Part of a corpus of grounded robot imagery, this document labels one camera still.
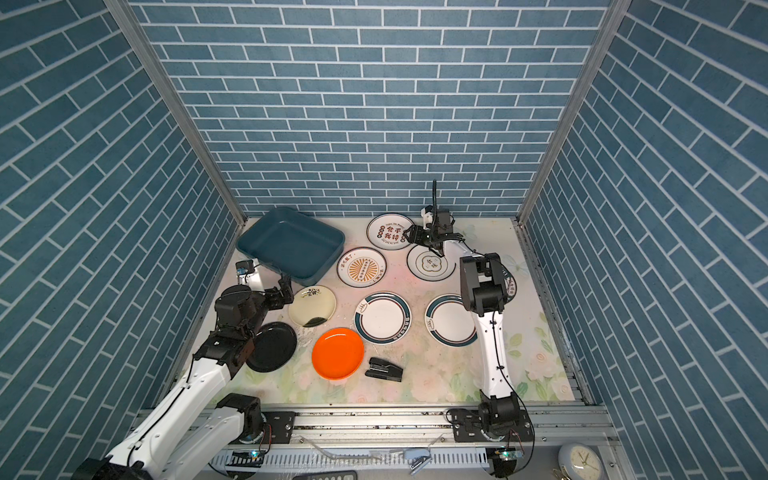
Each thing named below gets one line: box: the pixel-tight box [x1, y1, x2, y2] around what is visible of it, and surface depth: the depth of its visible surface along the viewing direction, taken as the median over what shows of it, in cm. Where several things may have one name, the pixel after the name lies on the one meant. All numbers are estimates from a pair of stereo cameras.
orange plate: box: [312, 327, 364, 381], surface depth 88 cm
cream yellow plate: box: [288, 285, 337, 326], surface depth 96 cm
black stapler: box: [365, 357, 403, 382], surface depth 84 cm
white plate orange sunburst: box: [336, 246, 388, 289], surface depth 107 cm
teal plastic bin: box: [236, 207, 345, 286], surface depth 115 cm
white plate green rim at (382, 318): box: [353, 291, 412, 346], surface depth 95 cm
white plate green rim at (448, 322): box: [424, 293, 478, 348], surface depth 94 cm
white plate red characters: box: [366, 212, 414, 251], surface depth 121 cm
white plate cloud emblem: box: [407, 245, 456, 282], surface depth 107 cm
